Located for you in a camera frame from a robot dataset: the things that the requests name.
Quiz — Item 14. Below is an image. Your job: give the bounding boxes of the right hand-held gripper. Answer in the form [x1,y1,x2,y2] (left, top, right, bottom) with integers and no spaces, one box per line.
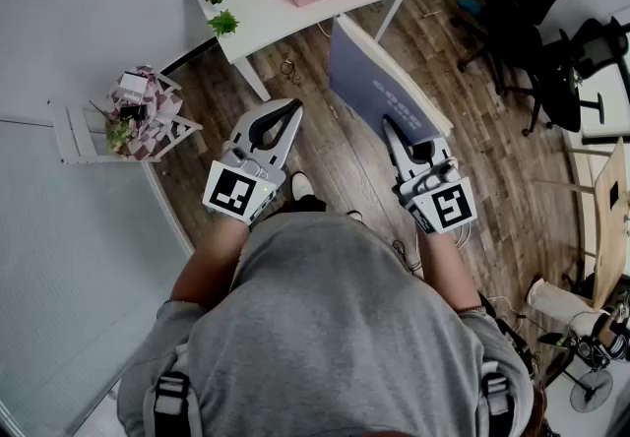
[382,114,477,235]

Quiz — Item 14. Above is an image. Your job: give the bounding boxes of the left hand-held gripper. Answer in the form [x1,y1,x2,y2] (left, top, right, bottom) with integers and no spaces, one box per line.
[202,97,305,228]

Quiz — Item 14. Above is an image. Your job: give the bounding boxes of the purple spiral notebook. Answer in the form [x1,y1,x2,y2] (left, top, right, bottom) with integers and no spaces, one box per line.
[328,14,455,152]

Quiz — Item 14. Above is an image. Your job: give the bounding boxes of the person's left forearm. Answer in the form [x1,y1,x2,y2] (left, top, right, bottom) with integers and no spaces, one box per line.
[171,213,252,313]

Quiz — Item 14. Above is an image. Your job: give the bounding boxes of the person's right forearm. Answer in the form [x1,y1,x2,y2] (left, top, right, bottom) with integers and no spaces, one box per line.
[417,222,486,314]

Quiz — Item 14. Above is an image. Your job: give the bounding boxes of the person's black trousers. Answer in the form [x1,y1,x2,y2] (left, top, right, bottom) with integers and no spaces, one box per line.
[268,193,329,218]

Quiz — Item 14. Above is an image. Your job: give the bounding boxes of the green leafy potted plant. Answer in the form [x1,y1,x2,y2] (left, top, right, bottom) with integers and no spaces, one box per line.
[206,9,241,39]

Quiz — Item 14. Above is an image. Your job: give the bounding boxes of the white table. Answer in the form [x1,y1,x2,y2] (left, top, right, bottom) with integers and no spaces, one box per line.
[181,0,417,102]

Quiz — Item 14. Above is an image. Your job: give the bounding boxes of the black mesh office chair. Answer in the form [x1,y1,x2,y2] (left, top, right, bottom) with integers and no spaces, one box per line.
[521,16,630,139]

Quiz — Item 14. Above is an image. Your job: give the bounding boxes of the white slatted stool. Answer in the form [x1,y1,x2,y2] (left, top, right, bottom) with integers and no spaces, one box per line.
[47,73,204,166]

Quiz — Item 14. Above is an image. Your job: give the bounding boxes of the person's grey sweatshirt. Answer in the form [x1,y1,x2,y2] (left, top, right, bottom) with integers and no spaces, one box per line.
[116,211,536,437]

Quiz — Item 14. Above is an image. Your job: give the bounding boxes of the white paper bag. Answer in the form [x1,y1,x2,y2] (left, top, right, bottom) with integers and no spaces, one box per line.
[526,277,599,329]

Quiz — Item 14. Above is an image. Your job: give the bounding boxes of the wooden stand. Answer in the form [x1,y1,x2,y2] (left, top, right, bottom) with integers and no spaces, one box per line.
[534,137,630,311]

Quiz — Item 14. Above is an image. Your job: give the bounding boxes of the black floor fan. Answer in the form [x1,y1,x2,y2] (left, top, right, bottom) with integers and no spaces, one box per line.
[538,331,614,414]

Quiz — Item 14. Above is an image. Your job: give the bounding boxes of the thin dark floor cable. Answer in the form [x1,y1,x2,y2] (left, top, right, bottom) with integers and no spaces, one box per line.
[280,58,302,85]

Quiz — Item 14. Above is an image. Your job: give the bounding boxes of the white cable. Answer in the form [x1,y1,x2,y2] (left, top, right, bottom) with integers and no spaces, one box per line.
[455,220,474,250]

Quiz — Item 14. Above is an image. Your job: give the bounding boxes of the black cable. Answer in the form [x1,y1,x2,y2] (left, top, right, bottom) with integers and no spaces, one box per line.
[392,238,424,280]

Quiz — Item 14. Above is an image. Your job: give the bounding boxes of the right grey backpack strap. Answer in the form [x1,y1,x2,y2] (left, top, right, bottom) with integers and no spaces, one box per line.
[479,370,516,432]

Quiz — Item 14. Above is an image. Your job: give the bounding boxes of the grey backpack strap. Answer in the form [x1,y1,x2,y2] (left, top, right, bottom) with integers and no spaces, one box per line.
[142,370,203,437]
[479,370,516,432]

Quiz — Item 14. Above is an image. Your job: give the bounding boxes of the left grey backpack strap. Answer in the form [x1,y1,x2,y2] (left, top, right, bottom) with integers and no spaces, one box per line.
[142,370,203,437]

